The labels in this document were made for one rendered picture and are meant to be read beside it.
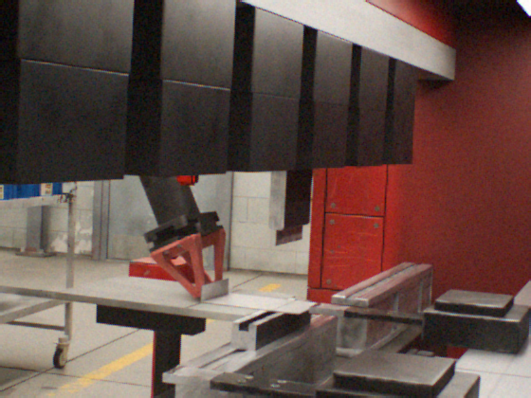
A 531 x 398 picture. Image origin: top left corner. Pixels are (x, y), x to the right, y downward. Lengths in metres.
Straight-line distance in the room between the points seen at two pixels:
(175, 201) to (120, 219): 7.75
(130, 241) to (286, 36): 7.95
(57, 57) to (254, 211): 7.97
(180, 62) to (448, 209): 1.28
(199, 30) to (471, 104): 1.23
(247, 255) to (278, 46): 7.64
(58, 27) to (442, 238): 1.48
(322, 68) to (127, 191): 7.80
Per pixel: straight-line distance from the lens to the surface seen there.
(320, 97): 1.21
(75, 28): 0.71
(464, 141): 2.06
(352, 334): 1.58
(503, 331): 1.15
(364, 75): 1.40
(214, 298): 1.28
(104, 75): 0.74
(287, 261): 8.60
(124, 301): 1.26
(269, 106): 1.05
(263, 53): 1.03
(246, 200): 8.65
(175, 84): 0.85
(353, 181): 2.12
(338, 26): 1.28
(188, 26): 0.87
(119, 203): 9.02
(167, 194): 1.28
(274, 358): 1.16
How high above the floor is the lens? 1.22
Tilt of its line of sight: 4 degrees down
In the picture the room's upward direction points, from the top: 3 degrees clockwise
